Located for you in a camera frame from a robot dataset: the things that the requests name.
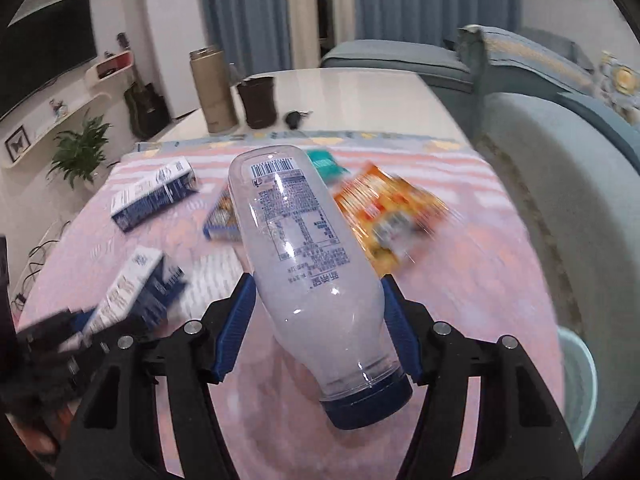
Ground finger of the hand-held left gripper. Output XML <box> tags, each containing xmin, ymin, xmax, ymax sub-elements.
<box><xmin>15</xmin><ymin>306</ymin><xmax>103</xmax><ymax>358</ymax></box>

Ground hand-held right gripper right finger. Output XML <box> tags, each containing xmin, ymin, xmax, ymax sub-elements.
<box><xmin>382</xmin><ymin>275</ymin><xmax>583</xmax><ymax>480</ymax></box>

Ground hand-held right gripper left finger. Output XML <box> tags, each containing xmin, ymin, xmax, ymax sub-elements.
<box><xmin>54</xmin><ymin>272</ymin><xmax>257</xmax><ymax>480</ymax></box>

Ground blue white milk carton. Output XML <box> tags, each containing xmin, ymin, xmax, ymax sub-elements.
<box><xmin>110</xmin><ymin>156</ymin><xmax>200</xmax><ymax>234</ymax></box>
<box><xmin>81</xmin><ymin>246</ymin><xmax>189</xmax><ymax>342</ymax></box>

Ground clear plastic bottle blue cap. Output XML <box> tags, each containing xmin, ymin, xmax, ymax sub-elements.
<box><xmin>227</xmin><ymin>145</ymin><xmax>415</xmax><ymax>431</ymax></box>

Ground pink striped tablecloth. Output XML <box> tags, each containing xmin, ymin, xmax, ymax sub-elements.
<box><xmin>10</xmin><ymin>131</ymin><xmax>567</xmax><ymax>480</ymax></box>

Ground small blue yellow box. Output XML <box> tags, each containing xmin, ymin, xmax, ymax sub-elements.
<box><xmin>202</xmin><ymin>185</ymin><xmax>242</xmax><ymax>244</ymax></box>

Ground orange snack packet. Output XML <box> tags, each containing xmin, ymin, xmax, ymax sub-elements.
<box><xmin>333</xmin><ymin>162</ymin><xmax>452</xmax><ymax>279</ymax></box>

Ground green potted plant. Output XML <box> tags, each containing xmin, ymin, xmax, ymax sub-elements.
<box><xmin>47</xmin><ymin>114</ymin><xmax>119</xmax><ymax>192</ymax></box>

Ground teal packet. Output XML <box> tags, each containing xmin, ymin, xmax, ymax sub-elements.
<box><xmin>305</xmin><ymin>149</ymin><xmax>351</xmax><ymax>184</ymax></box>

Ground framed butterfly picture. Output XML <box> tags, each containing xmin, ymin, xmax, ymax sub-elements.
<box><xmin>4</xmin><ymin>126</ymin><xmax>32</xmax><ymax>161</ymax></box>

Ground pale green bin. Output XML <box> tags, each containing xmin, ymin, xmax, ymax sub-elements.
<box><xmin>556</xmin><ymin>326</ymin><xmax>599</xmax><ymax>454</ymax></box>

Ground black car key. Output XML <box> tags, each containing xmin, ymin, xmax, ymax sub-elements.
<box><xmin>284</xmin><ymin>108</ymin><xmax>314</xmax><ymax>129</ymax></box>

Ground grey blue sofa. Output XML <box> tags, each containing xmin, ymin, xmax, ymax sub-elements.
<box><xmin>320</xmin><ymin>25</ymin><xmax>640</xmax><ymax>466</ymax></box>

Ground dark brown cup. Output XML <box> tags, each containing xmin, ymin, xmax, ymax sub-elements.
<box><xmin>236</xmin><ymin>75</ymin><xmax>278</xmax><ymax>130</ymax></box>

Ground black guitar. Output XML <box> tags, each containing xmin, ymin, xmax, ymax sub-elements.
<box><xmin>123</xmin><ymin>80</ymin><xmax>171</xmax><ymax>141</ymax></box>

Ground gold thermos flask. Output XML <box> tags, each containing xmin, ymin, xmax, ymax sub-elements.
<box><xmin>188</xmin><ymin>45</ymin><xmax>240</xmax><ymax>135</ymax></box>

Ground black television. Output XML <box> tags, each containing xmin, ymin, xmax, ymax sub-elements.
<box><xmin>0</xmin><ymin>0</ymin><xmax>99</xmax><ymax>122</ymax></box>

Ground white refrigerator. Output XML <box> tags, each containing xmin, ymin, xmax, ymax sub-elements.
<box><xmin>134</xmin><ymin>0</ymin><xmax>212</xmax><ymax>122</ymax></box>

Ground grey cushion yellow trim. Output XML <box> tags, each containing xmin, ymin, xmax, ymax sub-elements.
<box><xmin>457</xmin><ymin>24</ymin><xmax>597</xmax><ymax>93</ymax></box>

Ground blue curtain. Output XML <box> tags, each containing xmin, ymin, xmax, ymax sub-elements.
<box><xmin>194</xmin><ymin>0</ymin><xmax>294</xmax><ymax>82</ymax></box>
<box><xmin>352</xmin><ymin>0</ymin><xmax>524</xmax><ymax>47</ymax></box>

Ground patterned yellow pillow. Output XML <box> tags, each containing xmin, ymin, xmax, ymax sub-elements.
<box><xmin>594</xmin><ymin>51</ymin><xmax>640</xmax><ymax>127</ymax></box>

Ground black floor cables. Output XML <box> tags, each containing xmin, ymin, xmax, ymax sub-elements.
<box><xmin>9</xmin><ymin>217</ymin><xmax>68</xmax><ymax>313</ymax></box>

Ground white curved wall shelf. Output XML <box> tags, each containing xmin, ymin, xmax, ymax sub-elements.
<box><xmin>0</xmin><ymin>49</ymin><xmax>137</xmax><ymax>171</ymax></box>

